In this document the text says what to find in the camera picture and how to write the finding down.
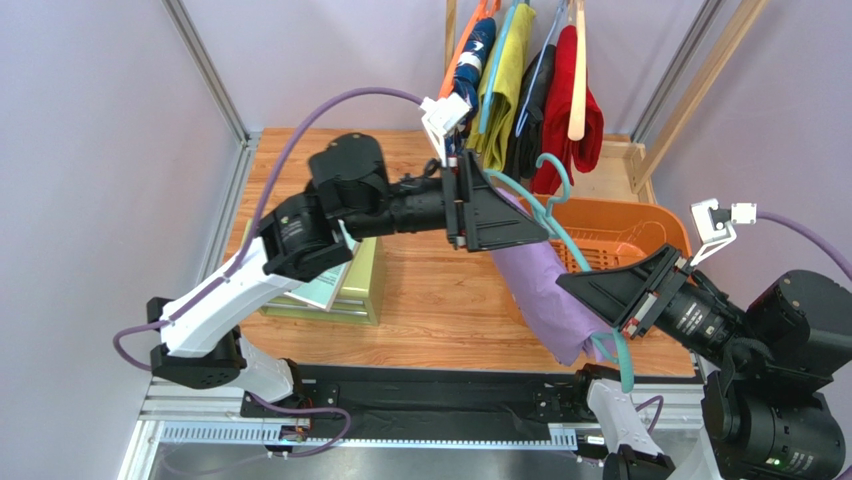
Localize wooden clothes rack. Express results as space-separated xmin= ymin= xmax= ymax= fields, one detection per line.
xmin=442 ymin=0 xmax=770 ymax=204

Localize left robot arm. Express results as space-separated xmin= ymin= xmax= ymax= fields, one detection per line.
xmin=148 ymin=133 xmax=548 ymax=402

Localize black trousers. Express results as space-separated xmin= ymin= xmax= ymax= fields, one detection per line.
xmin=503 ymin=44 xmax=556 ymax=181

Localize blue wire hanger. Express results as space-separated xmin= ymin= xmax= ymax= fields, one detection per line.
xmin=514 ymin=0 xmax=571 ymax=139

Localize purple trousers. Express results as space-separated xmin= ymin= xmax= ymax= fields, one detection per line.
xmin=489 ymin=189 xmax=617 ymax=367

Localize green box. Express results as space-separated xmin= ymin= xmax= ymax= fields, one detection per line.
xmin=258 ymin=238 xmax=387 ymax=326

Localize beige hanger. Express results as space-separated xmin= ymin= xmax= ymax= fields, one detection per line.
xmin=567 ymin=0 xmax=587 ymax=142

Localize light blue hanger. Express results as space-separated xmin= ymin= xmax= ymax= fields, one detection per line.
xmin=478 ymin=0 xmax=521 ymax=135

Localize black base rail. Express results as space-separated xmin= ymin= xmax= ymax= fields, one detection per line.
xmin=133 ymin=364 xmax=700 ymax=461

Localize teal hanger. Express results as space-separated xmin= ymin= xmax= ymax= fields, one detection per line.
xmin=484 ymin=153 xmax=635 ymax=393

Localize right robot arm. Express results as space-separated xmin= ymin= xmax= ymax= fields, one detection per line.
xmin=557 ymin=245 xmax=851 ymax=479

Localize red trousers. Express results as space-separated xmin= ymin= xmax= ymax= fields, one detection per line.
xmin=541 ymin=25 xmax=605 ymax=174

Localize aluminium frame post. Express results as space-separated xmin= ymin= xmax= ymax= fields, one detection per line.
xmin=162 ymin=0 xmax=251 ymax=146

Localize orange plastic basket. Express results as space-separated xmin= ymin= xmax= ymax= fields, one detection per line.
xmin=552 ymin=198 xmax=692 ymax=270

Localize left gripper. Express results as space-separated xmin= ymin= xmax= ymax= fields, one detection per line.
xmin=343 ymin=151 xmax=549 ymax=255

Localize yellow-green trousers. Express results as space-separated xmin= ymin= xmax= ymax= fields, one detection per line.
xmin=467 ymin=1 xmax=536 ymax=171

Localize teal book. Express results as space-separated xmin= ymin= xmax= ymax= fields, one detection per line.
xmin=283 ymin=228 xmax=360 ymax=311

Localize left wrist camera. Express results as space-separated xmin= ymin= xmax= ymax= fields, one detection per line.
xmin=419 ymin=93 xmax=471 ymax=168

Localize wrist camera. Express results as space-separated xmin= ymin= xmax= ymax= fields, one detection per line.
xmin=419 ymin=93 xmax=471 ymax=168
xmin=690 ymin=198 xmax=757 ymax=267

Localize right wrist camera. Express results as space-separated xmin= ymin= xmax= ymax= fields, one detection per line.
xmin=690 ymin=198 xmax=757 ymax=267

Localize orange hanger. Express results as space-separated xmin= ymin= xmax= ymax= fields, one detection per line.
xmin=439 ymin=0 xmax=501 ymax=98

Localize blue patterned trousers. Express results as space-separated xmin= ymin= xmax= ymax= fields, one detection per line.
xmin=445 ymin=17 xmax=496 ymax=156

